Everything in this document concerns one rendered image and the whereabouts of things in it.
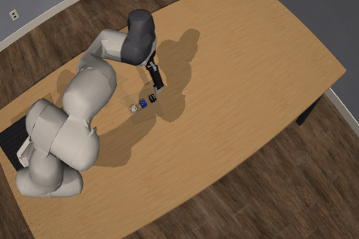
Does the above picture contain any tan square mat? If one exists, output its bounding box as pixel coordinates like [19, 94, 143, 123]
[125, 88, 164, 124]

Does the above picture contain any beige die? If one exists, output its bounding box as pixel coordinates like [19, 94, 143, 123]
[130, 105, 138, 114]

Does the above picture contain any black die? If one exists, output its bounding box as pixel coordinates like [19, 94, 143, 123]
[149, 94, 157, 103]

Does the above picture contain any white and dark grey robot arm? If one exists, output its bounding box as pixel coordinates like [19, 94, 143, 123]
[15, 9, 157, 198]

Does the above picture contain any blue die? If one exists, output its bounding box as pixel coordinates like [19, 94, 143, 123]
[140, 100, 147, 108]

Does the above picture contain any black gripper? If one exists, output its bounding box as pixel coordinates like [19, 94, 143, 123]
[145, 50, 164, 94]

